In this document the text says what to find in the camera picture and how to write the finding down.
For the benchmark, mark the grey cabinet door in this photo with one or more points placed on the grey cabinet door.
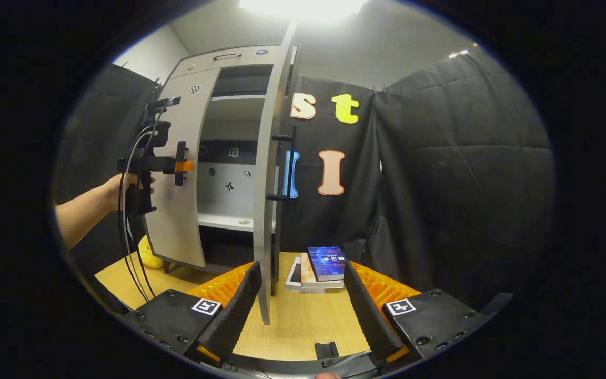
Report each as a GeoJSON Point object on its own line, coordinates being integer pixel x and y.
{"type": "Point", "coordinates": [266, 210]}
{"type": "Point", "coordinates": [182, 226]}

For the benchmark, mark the beige book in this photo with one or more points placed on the beige book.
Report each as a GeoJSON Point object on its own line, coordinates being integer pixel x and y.
{"type": "Point", "coordinates": [308, 276]}

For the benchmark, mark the black backdrop cloth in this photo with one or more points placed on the black backdrop cloth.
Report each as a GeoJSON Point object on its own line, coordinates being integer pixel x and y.
{"type": "Point", "coordinates": [466, 184]}

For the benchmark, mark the grey cabinet drawer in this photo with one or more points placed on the grey cabinet drawer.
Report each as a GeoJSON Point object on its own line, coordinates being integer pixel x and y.
{"type": "Point", "coordinates": [203, 66]}

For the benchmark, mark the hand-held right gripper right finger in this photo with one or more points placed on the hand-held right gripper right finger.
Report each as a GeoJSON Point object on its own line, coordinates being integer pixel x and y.
{"type": "Point", "coordinates": [371, 316]}

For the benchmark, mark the yellow pineapple plush toy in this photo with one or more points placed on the yellow pineapple plush toy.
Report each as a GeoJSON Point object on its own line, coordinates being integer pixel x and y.
{"type": "Point", "coordinates": [148, 255]}

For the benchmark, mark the small ceiling light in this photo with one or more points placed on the small ceiling light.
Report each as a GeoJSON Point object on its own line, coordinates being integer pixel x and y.
{"type": "Point", "coordinates": [460, 53]}

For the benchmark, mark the grey double-door shoe cabinet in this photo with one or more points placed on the grey double-door shoe cabinet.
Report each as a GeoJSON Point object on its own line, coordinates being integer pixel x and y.
{"type": "Point", "coordinates": [213, 195]}

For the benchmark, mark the blue book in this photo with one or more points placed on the blue book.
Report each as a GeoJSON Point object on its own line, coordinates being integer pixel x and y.
{"type": "Point", "coordinates": [326, 263]}

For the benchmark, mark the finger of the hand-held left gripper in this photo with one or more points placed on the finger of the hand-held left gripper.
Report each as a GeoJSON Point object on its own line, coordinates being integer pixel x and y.
{"type": "Point", "coordinates": [181, 166]}

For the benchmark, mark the large ceiling light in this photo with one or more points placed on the large ceiling light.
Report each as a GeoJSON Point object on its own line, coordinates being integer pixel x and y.
{"type": "Point", "coordinates": [303, 6]}

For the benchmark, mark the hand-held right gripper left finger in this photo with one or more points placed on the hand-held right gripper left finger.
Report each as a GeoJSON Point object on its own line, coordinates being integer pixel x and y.
{"type": "Point", "coordinates": [237, 310]}

